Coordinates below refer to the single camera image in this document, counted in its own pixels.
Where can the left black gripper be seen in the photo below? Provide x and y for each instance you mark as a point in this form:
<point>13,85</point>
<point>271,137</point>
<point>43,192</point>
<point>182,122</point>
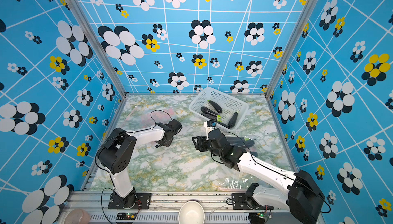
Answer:
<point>168,144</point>

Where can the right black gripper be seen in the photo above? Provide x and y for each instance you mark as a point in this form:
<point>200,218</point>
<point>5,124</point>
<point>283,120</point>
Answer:
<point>202,142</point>

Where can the dark purple eggplant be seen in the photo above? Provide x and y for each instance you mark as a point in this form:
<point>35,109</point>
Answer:
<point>242,142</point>

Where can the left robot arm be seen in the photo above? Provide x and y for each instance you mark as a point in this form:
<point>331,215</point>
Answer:
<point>115,155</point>

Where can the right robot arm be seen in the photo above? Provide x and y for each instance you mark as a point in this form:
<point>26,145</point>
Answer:
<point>299,192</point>

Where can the white plastic basket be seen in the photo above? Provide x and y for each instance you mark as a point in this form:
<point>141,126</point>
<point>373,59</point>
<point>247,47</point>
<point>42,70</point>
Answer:
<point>226,110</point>

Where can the white bowl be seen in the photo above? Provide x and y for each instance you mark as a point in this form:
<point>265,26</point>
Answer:
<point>191,212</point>

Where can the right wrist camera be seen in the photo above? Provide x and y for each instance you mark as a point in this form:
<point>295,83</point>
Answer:
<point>209,126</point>

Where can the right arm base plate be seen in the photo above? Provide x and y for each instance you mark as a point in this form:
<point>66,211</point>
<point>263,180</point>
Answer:
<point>240,201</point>

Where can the aluminium front rail frame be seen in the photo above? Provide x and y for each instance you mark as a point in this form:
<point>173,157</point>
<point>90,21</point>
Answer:
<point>92,208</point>

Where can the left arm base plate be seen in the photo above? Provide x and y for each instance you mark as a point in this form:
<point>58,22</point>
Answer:
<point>133,201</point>

